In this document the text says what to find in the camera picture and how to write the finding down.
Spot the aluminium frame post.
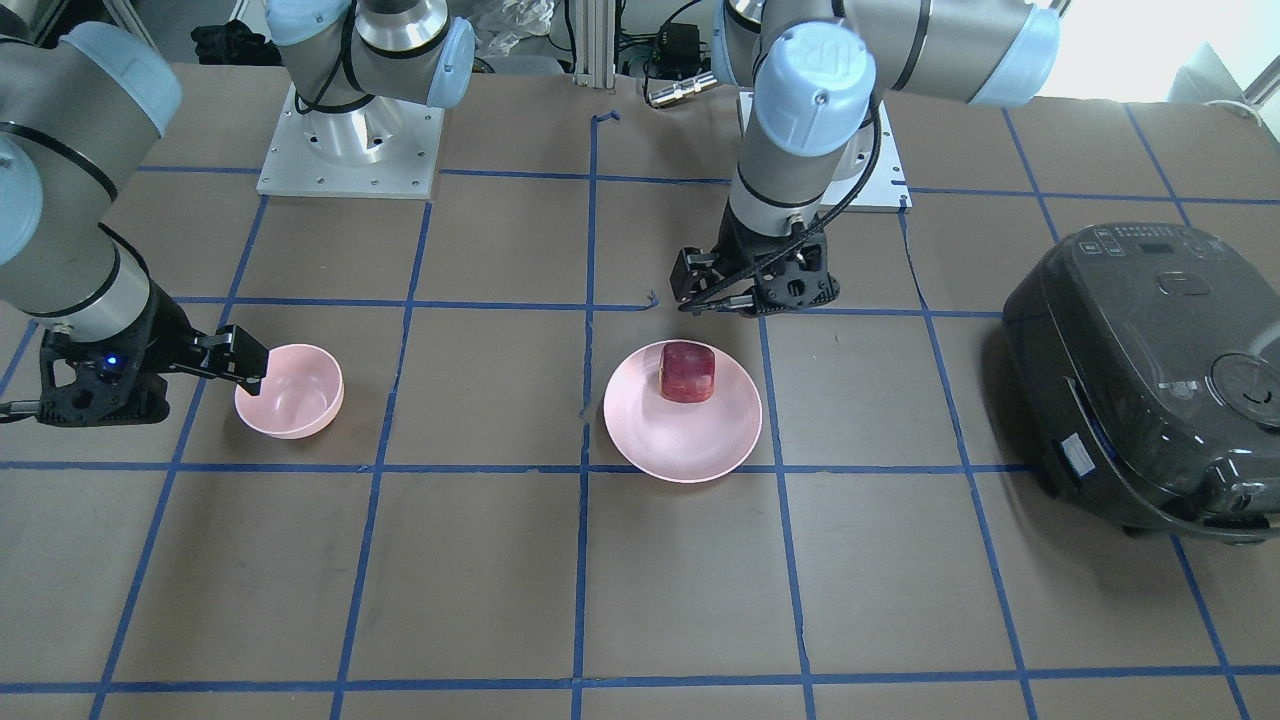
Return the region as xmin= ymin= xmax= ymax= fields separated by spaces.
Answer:
xmin=567 ymin=0 xmax=620 ymax=94

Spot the pink plate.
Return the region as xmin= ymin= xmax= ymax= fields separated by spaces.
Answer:
xmin=602 ymin=340 xmax=764 ymax=483

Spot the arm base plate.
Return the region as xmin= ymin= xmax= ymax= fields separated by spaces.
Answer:
xmin=256 ymin=88 xmax=445 ymax=201
xmin=820 ymin=99 xmax=913 ymax=213

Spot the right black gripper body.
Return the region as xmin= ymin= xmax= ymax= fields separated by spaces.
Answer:
xmin=36 ymin=290 xmax=209 ymax=428

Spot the silver metal cylinder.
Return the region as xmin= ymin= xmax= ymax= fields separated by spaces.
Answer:
xmin=645 ymin=72 xmax=719 ymax=109

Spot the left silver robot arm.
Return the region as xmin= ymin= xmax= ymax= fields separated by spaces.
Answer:
xmin=669 ymin=1 xmax=1062 ymax=316

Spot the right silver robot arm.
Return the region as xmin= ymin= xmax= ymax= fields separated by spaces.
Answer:
xmin=1 ymin=1 xmax=476 ymax=428

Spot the pink bowl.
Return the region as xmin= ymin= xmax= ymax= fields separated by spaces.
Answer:
xmin=234 ymin=345 xmax=346 ymax=439

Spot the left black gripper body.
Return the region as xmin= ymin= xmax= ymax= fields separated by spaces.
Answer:
xmin=712 ymin=215 xmax=840 ymax=314

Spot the black rice cooker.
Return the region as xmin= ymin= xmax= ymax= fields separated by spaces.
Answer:
xmin=1002 ymin=222 xmax=1279 ymax=544

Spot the red apple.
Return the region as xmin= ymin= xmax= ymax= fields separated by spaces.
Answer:
xmin=658 ymin=341 xmax=717 ymax=404

